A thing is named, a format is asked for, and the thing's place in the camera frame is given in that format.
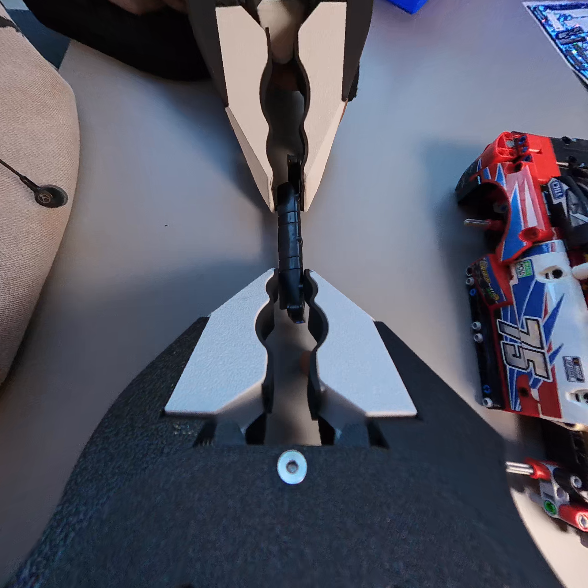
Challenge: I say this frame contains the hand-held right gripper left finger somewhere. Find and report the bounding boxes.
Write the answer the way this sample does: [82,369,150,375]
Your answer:
[164,269,277,436]

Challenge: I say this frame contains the red white lego race car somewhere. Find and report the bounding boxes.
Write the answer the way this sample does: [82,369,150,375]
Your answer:
[454,131,588,533]

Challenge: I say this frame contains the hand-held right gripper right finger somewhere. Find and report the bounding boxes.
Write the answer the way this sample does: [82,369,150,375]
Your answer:
[303,270,419,436]

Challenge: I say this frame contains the person's beige sweatshirt torso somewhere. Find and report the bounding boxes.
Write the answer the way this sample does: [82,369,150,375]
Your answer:
[0,0,81,387]

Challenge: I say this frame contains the long black lego axle assembly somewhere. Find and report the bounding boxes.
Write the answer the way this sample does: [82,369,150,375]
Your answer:
[276,181,306,311]

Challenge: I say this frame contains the holographic sticker sheet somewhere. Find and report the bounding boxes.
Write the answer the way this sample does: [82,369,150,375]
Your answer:
[523,0,588,86]

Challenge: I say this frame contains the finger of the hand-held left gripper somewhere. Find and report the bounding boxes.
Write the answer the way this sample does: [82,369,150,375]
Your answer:
[298,1,348,213]
[215,5,277,213]

